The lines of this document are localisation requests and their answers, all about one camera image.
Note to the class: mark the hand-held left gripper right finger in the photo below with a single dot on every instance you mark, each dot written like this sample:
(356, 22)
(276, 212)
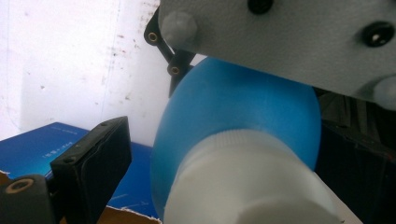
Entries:
(358, 186)

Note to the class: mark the blue cardboard box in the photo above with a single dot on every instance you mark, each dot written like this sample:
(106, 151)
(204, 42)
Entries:
(34, 149)

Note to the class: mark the blue bottle with white cap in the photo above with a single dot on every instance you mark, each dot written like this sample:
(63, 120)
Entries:
(236, 130)

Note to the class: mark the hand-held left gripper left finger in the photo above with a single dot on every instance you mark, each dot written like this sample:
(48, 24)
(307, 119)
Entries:
(93, 168)

